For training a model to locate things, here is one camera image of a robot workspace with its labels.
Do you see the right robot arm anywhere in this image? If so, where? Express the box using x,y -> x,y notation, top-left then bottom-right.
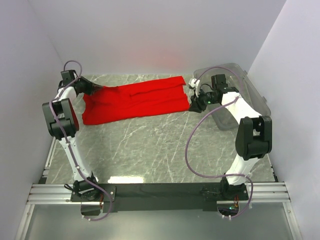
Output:
188,74 -> 272,200

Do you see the clear plastic bin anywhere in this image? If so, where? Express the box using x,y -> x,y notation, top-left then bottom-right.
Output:
193,63 -> 271,131

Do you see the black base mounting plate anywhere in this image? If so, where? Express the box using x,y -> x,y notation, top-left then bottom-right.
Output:
69,182 -> 251,214

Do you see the red t shirt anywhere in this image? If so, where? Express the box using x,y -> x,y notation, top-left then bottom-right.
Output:
82,76 -> 189,126

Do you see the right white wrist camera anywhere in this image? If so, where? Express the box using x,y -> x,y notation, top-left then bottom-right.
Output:
188,78 -> 201,98

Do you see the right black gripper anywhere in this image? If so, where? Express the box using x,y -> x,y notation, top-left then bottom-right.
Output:
188,88 -> 219,114

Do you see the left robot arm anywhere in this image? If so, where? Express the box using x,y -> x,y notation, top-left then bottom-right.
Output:
42,70 -> 104,202

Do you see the aluminium rail frame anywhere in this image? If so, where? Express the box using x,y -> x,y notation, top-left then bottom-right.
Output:
14,74 -> 303,240

